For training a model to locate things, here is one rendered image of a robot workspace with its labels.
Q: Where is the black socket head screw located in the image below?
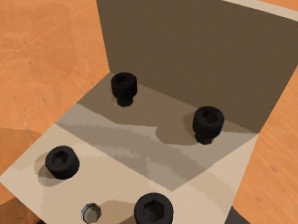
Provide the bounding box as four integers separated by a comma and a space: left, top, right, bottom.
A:
45, 146, 80, 180
192, 106, 224, 145
111, 72, 137, 107
134, 193, 174, 224

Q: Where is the beige l-shaped bracket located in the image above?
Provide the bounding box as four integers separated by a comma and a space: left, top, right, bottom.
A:
0, 0, 298, 224

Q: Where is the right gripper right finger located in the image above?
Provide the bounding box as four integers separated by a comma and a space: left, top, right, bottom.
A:
225, 206, 250, 224

